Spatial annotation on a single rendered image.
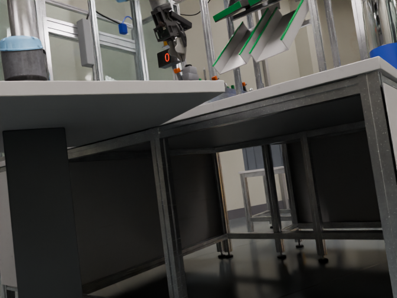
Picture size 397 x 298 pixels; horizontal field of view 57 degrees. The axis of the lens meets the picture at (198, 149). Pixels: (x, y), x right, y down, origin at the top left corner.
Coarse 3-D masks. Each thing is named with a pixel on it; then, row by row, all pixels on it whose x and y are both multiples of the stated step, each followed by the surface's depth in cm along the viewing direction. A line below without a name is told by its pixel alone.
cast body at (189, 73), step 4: (188, 64) 151; (184, 68) 151; (188, 68) 150; (192, 68) 150; (196, 68) 153; (184, 72) 151; (188, 72) 150; (192, 72) 150; (196, 72) 152; (184, 76) 149; (188, 76) 148; (192, 76) 150; (196, 76) 152
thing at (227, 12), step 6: (234, 0) 144; (246, 0) 128; (228, 6) 141; (234, 6) 127; (240, 6) 126; (246, 6) 129; (222, 12) 131; (228, 12) 130; (234, 12) 131; (216, 18) 134; (222, 18) 132
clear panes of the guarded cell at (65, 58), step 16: (0, 0) 210; (0, 16) 210; (48, 16) 256; (64, 16) 266; (80, 16) 277; (0, 32) 211; (64, 48) 262; (0, 64) 212; (64, 64) 260; (80, 64) 271; (0, 80) 212; (64, 80) 258; (80, 80) 269
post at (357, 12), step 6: (354, 0) 212; (360, 0) 213; (354, 6) 212; (360, 6) 210; (354, 12) 213; (360, 12) 211; (354, 18) 213; (360, 18) 211; (360, 24) 211; (360, 30) 212; (360, 36) 211; (360, 42) 211; (360, 48) 211; (366, 48) 209; (360, 54) 211; (366, 54) 209
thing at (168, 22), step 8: (160, 8) 137; (168, 8) 139; (152, 16) 138; (160, 16) 139; (168, 16) 140; (160, 24) 138; (168, 24) 137; (176, 24) 140; (160, 32) 139; (168, 32) 137; (176, 32) 140; (160, 40) 140
